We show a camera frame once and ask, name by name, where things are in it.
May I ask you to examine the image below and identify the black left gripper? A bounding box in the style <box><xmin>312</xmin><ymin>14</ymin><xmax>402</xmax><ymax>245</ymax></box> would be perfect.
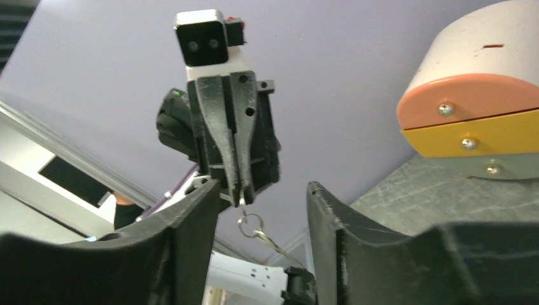
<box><xmin>156</xmin><ymin>71</ymin><xmax>280</xmax><ymax>205</ymax></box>

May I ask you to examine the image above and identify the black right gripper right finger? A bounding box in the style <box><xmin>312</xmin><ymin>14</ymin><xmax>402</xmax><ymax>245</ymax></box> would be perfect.
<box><xmin>306</xmin><ymin>182</ymin><xmax>538</xmax><ymax>304</ymax></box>

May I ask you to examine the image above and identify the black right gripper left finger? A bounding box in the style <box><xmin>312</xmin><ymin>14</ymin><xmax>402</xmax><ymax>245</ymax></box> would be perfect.
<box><xmin>1</xmin><ymin>180</ymin><xmax>220</xmax><ymax>304</ymax></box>

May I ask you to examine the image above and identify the white cylinder with coloured lid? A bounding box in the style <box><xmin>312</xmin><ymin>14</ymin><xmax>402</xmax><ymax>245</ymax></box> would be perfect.
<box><xmin>397</xmin><ymin>1</ymin><xmax>538</xmax><ymax>180</ymax></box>

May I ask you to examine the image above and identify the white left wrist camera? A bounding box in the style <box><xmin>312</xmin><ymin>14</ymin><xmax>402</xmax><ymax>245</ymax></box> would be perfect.
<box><xmin>174</xmin><ymin>9</ymin><xmax>252</xmax><ymax>81</ymax></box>

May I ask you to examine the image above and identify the aluminium frame rail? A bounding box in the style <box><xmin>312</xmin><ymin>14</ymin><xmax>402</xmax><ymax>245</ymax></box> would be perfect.
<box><xmin>1</xmin><ymin>102</ymin><xmax>157</xmax><ymax>243</ymax></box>

